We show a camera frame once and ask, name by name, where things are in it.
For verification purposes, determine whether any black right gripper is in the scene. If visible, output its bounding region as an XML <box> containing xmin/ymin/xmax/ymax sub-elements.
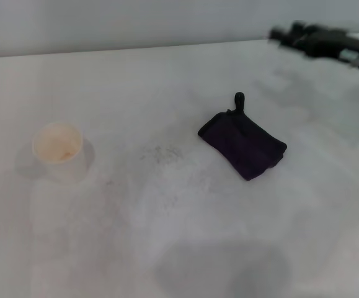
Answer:
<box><xmin>267</xmin><ymin>19</ymin><xmax>359</xmax><ymax>73</ymax></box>

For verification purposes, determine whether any purple rag with black loop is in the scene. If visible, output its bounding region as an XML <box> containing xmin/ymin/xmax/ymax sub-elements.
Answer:
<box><xmin>197</xmin><ymin>91</ymin><xmax>288</xmax><ymax>182</ymax></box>

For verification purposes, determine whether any white paper cup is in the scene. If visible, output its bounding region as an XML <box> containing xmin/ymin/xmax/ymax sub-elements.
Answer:
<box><xmin>31</xmin><ymin>121</ymin><xmax>87</xmax><ymax>184</ymax></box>

